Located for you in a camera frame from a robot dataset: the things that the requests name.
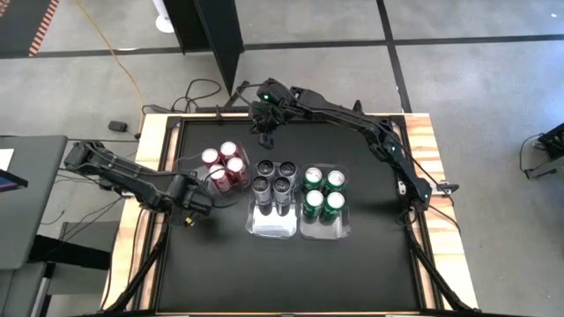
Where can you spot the black floor base bar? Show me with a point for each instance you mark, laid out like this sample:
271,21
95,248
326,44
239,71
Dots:
229,108

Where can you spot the gray desk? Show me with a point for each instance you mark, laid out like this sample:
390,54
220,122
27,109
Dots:
35,198

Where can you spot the green Sprite can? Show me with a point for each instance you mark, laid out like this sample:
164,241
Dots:
336,178
335,201
313,174
314,199

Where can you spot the dark tablet screen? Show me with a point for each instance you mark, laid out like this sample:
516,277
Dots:
11,181

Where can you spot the white round stand base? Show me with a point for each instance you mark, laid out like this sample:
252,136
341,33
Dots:
163,24

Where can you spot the black mat hazard striped edge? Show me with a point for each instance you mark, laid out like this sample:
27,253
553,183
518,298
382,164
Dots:
17,26

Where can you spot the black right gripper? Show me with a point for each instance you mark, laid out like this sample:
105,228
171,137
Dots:
266,116

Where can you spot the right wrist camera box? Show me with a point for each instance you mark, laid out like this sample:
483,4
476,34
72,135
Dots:
271,93

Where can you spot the white paper sheet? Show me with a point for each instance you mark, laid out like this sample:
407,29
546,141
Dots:
5,159

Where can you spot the black table clamp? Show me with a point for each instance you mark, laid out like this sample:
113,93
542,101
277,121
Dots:
217,112
358,107

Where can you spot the gray cabinet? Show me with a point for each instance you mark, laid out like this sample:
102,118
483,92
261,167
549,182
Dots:
20,290

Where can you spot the red Coca-Cola can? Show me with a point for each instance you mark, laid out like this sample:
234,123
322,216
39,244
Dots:
210,156
235,165
228,149
217,173

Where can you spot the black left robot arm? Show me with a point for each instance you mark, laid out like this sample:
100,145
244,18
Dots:
128,176

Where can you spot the black floor stand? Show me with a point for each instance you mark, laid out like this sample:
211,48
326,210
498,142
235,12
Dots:
553,141

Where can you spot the black power adapter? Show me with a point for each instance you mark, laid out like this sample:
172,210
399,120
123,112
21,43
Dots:
118,127

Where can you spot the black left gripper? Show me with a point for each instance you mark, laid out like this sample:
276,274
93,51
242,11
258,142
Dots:
196,198

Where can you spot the clear plastic bin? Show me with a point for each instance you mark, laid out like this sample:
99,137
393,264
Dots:
198,187
269,226
324,229

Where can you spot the black partition panel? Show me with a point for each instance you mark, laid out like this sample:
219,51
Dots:
211,35

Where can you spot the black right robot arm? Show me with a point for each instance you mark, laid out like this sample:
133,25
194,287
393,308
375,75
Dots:
352,119

